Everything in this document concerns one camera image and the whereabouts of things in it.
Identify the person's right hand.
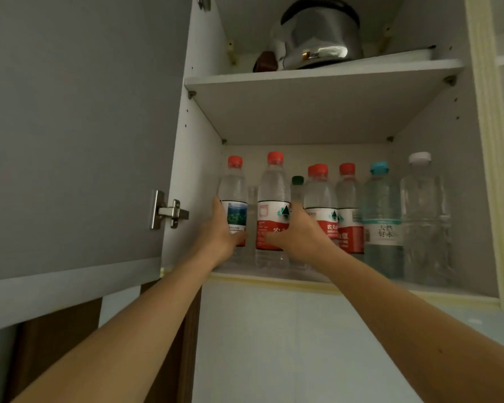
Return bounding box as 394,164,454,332
265,201,342,266

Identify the person's left hand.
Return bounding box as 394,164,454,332
194,196,249,270

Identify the group of bottles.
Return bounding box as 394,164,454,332
246,162,366,269

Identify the teal-cap water bottle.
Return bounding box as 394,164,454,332
361,161,405,280

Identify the white-cap clear bottle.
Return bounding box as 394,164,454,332
400,151,452,287

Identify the white wall cabinet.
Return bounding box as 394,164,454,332
161,0,504,313

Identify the person's left forearm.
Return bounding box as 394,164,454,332
12,247,219,403

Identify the person's right forearm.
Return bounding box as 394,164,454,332
315,247,504,403

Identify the cupboard door hinge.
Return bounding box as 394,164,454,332
150,190,190,231

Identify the dark brown bowl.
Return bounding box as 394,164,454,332
253,50,278,73

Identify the grey wall cabinet door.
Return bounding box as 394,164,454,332
0,0,194,334

